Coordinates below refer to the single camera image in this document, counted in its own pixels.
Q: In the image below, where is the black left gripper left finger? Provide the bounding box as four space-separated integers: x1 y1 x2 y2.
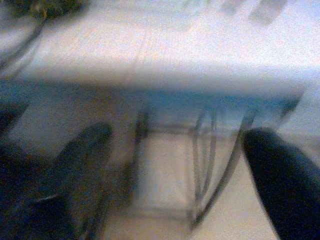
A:
0 121 113 240

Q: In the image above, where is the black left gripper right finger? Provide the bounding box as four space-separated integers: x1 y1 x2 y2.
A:
241 126 320 240

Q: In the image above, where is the white table with metal legs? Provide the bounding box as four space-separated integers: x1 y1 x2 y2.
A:
0 0 320 233

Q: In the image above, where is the dark tangled object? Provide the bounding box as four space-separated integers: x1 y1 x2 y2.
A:
7 0 83 20

